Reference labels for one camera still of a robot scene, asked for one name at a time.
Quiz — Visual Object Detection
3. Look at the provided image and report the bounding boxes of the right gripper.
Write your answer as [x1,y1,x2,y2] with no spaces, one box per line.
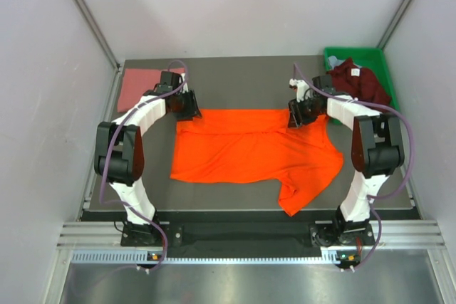
[287,95,322,129]

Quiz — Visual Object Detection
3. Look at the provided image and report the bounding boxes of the orange t-shirt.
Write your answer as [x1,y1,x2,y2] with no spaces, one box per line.
[170,109,344,216]

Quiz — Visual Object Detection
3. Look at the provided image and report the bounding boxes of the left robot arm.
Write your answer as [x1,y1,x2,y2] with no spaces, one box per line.
[94,70,202,246]

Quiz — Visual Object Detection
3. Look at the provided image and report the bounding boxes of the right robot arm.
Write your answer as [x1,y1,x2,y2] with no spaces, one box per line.
[288,75,405,247]

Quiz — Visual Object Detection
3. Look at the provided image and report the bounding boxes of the folded pink t-shirt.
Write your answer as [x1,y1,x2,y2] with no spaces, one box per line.
[117,68,187,114]

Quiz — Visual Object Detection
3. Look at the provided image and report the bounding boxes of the maroon t-shirt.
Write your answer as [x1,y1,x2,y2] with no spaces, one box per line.
[327,58,392,105]

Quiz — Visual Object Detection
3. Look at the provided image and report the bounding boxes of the light blue t-shirt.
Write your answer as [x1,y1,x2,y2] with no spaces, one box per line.
[326,56,344,70]

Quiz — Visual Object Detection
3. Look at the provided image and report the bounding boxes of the green plastic bin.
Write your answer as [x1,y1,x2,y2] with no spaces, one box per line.
[323,46,399,110]

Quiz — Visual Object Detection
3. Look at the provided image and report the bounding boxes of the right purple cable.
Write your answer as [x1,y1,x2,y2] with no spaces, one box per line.
[291,62,417,271]

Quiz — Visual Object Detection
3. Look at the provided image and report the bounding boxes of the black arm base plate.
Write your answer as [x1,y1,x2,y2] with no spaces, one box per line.
[120,221,375,248]

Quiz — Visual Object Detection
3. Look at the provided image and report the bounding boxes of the left corner aluminium post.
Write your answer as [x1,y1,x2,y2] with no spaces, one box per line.
[73,0,120,70]

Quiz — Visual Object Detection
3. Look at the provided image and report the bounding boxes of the corner aluminium post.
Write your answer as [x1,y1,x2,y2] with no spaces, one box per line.
[73,0,120,70]
[376,0,414,50]

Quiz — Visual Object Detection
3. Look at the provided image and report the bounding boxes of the grey slotted cable duct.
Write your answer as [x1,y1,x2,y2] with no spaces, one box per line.
[71,249,355,266]

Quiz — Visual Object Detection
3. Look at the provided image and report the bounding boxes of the right corner aluminium post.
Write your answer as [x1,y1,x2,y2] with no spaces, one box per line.
[376,0,414,50]

